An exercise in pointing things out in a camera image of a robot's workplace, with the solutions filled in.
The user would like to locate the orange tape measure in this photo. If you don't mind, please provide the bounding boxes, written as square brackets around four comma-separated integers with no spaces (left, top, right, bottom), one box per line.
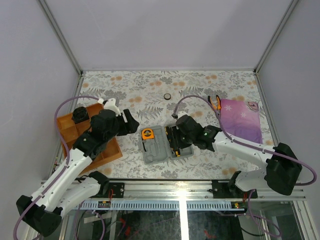
[141,128,155,152]

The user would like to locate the small yellow black screwdriver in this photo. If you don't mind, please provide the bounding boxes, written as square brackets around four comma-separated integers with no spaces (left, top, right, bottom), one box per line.
[172,149,181,158]

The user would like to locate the grey plastic tool case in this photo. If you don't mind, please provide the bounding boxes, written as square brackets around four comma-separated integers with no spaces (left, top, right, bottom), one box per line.
[139,123,194,165]

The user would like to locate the small black tape roll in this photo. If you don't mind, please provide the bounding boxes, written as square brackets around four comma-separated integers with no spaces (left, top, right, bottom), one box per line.
[163,93,172,100]

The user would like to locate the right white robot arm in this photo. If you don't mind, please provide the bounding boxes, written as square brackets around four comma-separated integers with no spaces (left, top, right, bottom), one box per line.
[173,111,302,198]

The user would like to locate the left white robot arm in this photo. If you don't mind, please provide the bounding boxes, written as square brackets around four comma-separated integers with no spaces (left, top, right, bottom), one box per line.
[16,109,140,237]

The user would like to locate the black rolled belt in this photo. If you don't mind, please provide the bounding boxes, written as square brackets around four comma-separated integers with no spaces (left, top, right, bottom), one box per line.
[71,106,90,124]

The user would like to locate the orange wooden divided tray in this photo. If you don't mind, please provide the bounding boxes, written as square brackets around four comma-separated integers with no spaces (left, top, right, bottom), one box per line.
[56,103,123,173]

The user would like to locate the orange black pliers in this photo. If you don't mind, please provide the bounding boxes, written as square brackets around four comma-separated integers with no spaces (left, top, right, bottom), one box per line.
[207,95,222,117]

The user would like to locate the purple folded cloth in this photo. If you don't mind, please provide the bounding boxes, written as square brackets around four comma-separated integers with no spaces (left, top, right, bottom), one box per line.
[220,99,263,144]

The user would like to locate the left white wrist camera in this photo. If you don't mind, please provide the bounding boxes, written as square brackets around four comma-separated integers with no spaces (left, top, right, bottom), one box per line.
[97,98,122,118]

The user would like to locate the aluminium front rail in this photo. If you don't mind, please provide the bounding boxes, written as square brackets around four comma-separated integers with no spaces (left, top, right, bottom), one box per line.
[109,178,307,201]

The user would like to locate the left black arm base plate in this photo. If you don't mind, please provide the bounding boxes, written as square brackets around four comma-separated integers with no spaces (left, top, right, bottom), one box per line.
[106,182,125,199]

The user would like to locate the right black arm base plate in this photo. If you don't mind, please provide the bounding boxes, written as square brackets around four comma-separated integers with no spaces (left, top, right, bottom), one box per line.
[207,171,252,199]

